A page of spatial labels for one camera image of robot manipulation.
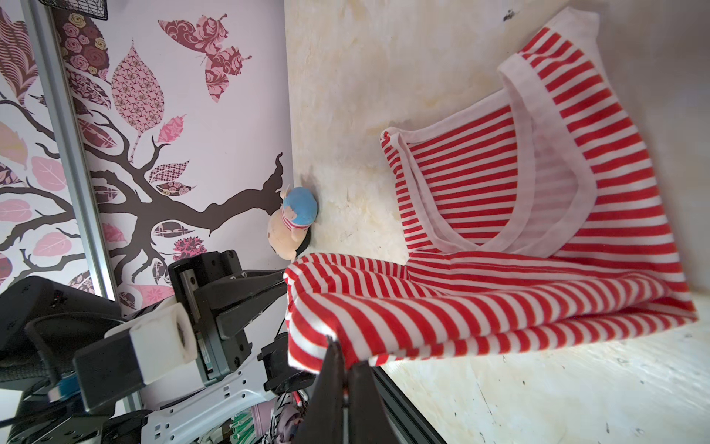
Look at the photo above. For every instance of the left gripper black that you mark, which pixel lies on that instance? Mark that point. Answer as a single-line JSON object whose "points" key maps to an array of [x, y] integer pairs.
{"points": [[221, 301]]}

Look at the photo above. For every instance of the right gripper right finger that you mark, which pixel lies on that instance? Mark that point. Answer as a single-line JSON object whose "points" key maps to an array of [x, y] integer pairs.
{"points": [[367, 419]]}

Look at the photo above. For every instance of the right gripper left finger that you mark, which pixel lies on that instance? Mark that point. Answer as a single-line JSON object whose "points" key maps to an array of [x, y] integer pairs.
{"points": [[323, 422]]}

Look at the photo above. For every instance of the red white striped tank top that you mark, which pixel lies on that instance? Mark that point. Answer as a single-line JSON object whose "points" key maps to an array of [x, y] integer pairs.
{"points": [[532, 221]]}

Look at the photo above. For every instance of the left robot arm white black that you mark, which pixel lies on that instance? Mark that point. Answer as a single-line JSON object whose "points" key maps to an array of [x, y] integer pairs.
{"points": [[44, 323]]}

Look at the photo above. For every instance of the plush doll blue hat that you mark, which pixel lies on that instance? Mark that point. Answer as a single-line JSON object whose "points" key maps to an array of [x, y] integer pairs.
{"points": [[289, 227]]}

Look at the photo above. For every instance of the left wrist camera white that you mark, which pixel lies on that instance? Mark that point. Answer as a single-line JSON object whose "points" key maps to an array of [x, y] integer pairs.
{"points": [[133, 356]]}

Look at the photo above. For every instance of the black wire mesh basket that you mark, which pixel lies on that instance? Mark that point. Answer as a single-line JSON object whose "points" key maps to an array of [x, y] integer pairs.
{"points": [[92, 8]]}

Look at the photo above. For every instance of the aluminium rail left wall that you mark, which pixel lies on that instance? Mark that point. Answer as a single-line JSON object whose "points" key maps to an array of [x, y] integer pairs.
{"points": [[41, 31]]}

